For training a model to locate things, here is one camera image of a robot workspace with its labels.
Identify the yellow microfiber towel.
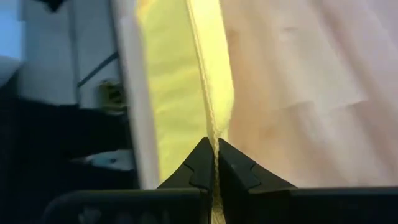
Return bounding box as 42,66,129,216
136,0,236,224

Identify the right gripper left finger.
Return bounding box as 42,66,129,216
157,136,215,198

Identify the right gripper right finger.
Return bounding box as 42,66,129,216
218,138,297,200

